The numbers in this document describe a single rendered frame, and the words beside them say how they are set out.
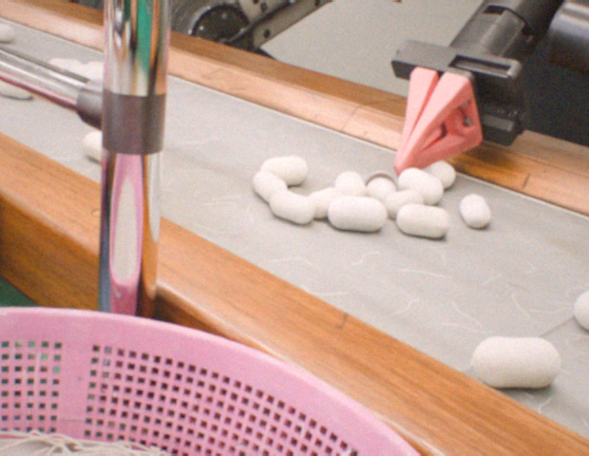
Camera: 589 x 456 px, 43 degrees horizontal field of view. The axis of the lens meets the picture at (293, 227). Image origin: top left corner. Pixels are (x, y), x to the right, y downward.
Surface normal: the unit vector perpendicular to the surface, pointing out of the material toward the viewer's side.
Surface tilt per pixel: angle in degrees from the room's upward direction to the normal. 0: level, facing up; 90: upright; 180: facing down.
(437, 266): 0
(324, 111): 45
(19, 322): 75
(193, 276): 0
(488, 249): 0
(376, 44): 90
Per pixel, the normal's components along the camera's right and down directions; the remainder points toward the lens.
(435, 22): -0.64, 0.22
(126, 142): 0.04, 0.38
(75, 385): 0.05, 0.07
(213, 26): 0.63, 0.35
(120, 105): -0.27, 0.33
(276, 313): 0.12, -0.92
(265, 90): -0.40, -0.51
